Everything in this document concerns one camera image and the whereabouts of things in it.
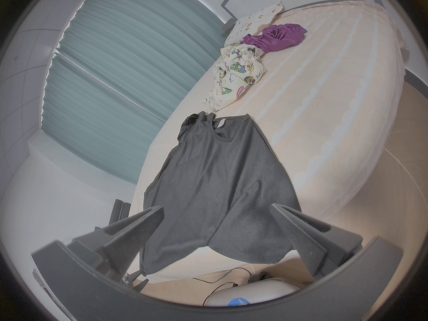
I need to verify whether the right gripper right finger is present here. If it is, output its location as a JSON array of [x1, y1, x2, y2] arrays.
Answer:
[[270, 203, 364, 279]]

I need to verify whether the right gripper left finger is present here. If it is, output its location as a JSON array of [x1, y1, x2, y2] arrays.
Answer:
[[71, 206, 165, 282]]

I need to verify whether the purple garment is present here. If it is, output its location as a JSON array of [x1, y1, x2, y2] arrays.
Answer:
[[239, 24, 307, 54]]

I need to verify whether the white printed pillow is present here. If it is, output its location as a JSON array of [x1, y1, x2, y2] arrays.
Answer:
[[223, 1, 284, 47]]

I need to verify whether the black chest of drawers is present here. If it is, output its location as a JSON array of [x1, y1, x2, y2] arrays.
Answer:
[[110, 199, 132, 225]]

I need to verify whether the black cable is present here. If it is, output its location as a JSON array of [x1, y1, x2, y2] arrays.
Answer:
[[192, 266, 255, 307]]

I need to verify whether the white printed pyjama top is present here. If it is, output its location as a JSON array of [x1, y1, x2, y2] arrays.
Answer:
[[206, 44, 265, 112]]

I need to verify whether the bed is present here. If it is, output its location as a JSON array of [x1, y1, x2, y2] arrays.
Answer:
[[127, 0, 428, 282]]

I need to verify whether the blue-green curtain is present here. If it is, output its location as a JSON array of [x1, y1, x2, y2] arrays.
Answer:
[[40, 56, 168, 185], [55, 0, 235, 123]]

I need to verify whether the black T-shirt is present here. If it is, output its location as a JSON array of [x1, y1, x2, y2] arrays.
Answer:
[[140, 111, 301, 275]]

